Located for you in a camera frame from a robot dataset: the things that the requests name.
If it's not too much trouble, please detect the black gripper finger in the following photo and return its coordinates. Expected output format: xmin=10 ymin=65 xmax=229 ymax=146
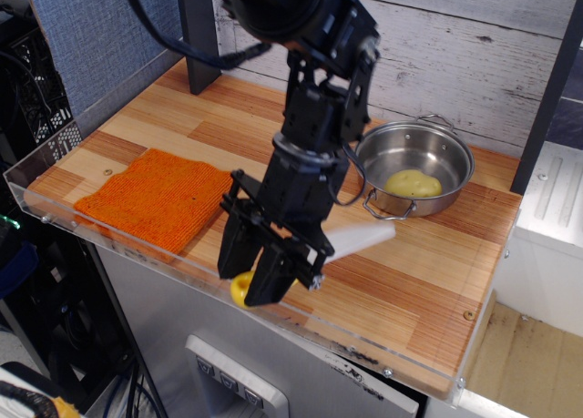
xmin=218 ymin=210 xmax=261 ymax=280
xmin=244 ymin=242 xmax=301 ymax=307

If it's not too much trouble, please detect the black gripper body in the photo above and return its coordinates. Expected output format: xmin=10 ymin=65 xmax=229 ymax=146
xmin=221 ymin=138 xmax=349 ymax=290

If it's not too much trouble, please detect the yellow handled white toy knife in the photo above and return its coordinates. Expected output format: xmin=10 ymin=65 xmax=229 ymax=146
xmin=230 ymin=221 xmax=395 ymax=309

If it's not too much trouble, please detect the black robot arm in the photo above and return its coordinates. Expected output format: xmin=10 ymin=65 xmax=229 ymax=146
xmin=128 ymin=0 xmax=379 ymax=307

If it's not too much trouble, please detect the orange knitted cloth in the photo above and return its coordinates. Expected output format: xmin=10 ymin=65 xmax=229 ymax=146
xmin=74 ymin=148 xmax=231 ymax=261

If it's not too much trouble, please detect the silver toy fridge cabinet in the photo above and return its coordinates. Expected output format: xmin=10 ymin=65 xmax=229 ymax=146
xmin=97 ymin=248 xmax=426 ymax=417

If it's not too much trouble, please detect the clear acrylic table guard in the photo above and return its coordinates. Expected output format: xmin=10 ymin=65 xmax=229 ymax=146
xmin=6 ymin=61 xmax=520 ymax=416

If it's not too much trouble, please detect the yellow toy potato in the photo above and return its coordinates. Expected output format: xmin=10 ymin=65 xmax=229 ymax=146
xmin=383 ymin=169 xmax=443 ymax=198

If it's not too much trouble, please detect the small steel pot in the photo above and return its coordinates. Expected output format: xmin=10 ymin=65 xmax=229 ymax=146
xmin=355 ymin=114 xmax=475 ymax=221

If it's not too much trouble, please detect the black plastic crate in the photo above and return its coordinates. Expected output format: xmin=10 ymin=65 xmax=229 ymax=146
xmin=6 ymin=30 xmax=74 ymax=146

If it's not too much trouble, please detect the white side counter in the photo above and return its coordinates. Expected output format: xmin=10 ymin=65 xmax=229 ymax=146
xmin=493 ymin=142 xmax=582 ymax=336

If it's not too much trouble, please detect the dark grey left post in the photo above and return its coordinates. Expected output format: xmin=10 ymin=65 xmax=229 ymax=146
xmin=178 ymin=0 xmax=221 ymax=95

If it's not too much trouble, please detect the dark grey post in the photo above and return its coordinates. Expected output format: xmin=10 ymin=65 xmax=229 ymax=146
xmin=178 ymin=0 xmax=221 ymax=95
xmin=510 ymin=0 xmax=582 ymax=195

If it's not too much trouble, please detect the dark grey right post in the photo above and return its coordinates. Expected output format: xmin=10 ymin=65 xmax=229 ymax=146
xmin=510 ymin=0 xmax=582 ymax=195

